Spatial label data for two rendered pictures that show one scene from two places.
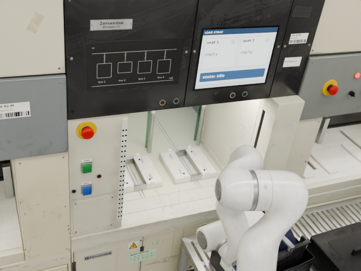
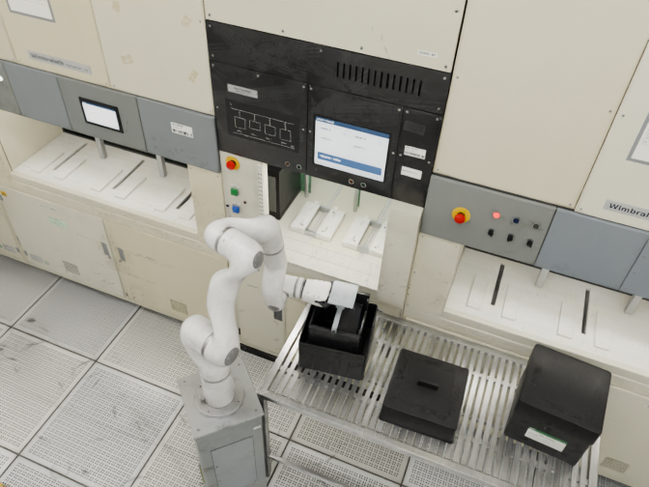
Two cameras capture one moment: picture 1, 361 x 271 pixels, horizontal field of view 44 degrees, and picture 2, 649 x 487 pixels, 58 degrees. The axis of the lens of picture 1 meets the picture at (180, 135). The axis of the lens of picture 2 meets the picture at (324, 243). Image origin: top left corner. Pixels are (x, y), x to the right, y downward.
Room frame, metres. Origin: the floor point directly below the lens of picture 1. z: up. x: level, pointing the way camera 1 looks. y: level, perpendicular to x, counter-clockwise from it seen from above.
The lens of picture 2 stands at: (0.14, -1.42, 2.84)
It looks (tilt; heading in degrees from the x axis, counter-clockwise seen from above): 44 degrees down; 47
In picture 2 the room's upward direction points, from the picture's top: 3 degrees clockwise
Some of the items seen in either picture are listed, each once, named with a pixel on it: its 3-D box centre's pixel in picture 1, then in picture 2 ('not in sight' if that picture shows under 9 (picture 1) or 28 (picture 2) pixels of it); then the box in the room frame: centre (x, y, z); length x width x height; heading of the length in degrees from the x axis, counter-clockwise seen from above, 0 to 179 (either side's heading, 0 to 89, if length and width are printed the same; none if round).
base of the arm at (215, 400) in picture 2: not in sight; (217, 383); (0.71, -0.25, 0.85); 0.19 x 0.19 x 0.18
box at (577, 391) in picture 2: not in sight; (555, 404); (1.62, -1.16, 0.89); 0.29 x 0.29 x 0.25; 22
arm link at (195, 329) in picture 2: not in sight; (206, 346); (0.70, -0.22, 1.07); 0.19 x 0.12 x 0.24; 101
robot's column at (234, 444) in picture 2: not in sight; (227, 442); (0.71, -0.25, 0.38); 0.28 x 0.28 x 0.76; 72
